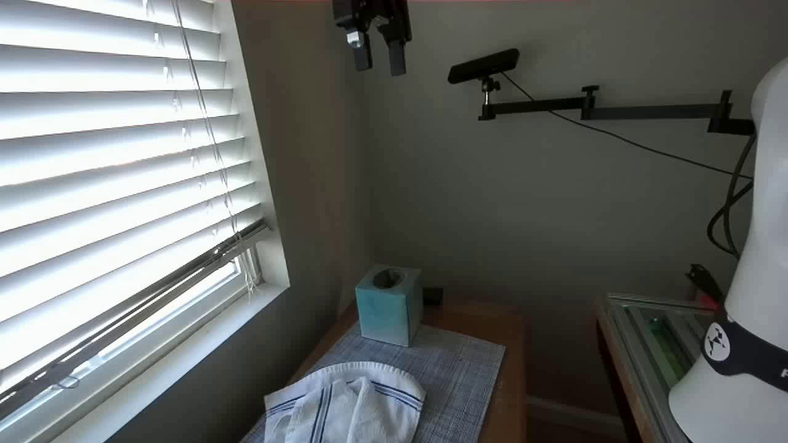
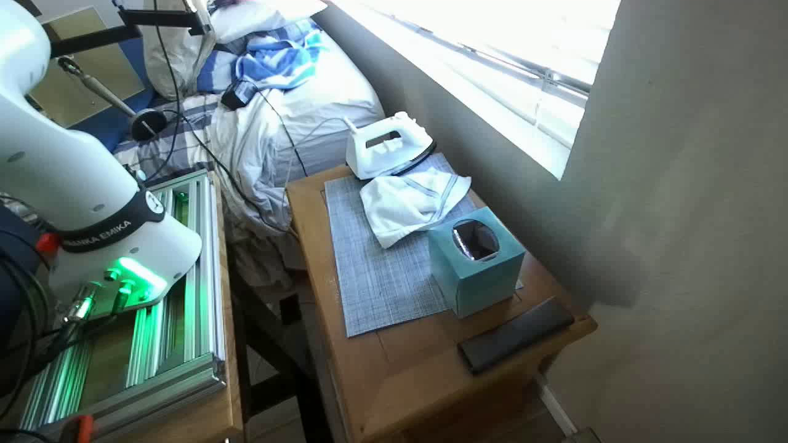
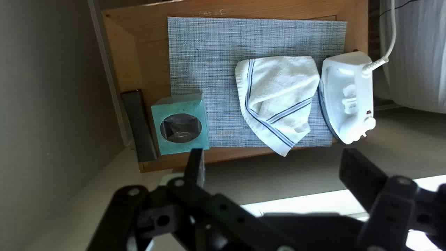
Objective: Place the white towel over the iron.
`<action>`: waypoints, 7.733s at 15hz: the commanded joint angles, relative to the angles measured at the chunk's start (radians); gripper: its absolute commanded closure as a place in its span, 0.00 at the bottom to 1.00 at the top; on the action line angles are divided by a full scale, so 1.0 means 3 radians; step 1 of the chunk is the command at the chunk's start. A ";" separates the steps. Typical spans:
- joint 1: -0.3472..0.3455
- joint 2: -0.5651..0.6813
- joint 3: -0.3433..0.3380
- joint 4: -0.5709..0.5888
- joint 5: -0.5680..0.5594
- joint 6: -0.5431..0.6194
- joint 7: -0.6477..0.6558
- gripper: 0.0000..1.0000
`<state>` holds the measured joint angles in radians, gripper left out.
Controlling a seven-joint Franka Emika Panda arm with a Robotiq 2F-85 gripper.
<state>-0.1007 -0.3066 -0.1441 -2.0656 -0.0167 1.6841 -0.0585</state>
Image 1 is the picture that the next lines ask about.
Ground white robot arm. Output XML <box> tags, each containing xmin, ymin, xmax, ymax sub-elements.
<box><xmin>360</xmin><ymin>0</ymin><xmax>788</xmax><ymax>403</ymax></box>

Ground grey grid cutting mat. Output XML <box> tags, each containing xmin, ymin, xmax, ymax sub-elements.
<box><xmin>240</xmin><ymin>322</ymin><xmax>507</xmax><ymax>443</ymax></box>

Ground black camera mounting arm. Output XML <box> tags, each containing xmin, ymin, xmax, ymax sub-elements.
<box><xmin>481</xmin><ymin>78</ymin><xmax>757</xmax><ymax>136</ymax></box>

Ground white towel with blue stripes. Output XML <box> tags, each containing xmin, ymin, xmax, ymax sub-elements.
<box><xmin>263</xmin><ymin>362</ymin><xmax>426</xmax><ymax>443</ymax></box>

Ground black stereo camera bar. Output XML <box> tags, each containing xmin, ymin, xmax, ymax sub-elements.
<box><xmin>449</xmin><ymin>49</ymin><xmax>521</xmax><ymax>84</ymax></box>

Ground wooden side table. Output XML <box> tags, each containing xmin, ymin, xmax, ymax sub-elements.
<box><xmin>296</xmin><ymin>297</ymin><xmax>527</xmax><ymax>443</ymax></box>

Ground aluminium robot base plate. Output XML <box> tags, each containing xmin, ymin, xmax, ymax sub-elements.
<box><xmin>596</xmin><ymin>292</ymin><xmax>715</xmax><ymax>443</ymax></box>

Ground white window blinds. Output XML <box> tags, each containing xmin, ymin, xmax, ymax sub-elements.
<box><xmin>0</xmin><ymin>0</ymin><xmax>267</xmax><ymax>410</ymax></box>

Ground teal tissue box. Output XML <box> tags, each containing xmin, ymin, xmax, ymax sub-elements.
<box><xmin>356</xmin><ymin>263</ymin><xmax>423</xmax><ymax>346</ymax></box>

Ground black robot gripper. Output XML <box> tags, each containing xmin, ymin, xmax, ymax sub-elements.
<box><xmin>333</xmin><ymin>0</ymin><xmax>410</xmax><ymax>76</ymax></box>

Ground black camera cable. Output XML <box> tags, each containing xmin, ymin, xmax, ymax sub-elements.
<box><xmin>498</xmin><ymin>71</ymin><xmax>758</xmax><ymax>259</ymax></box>

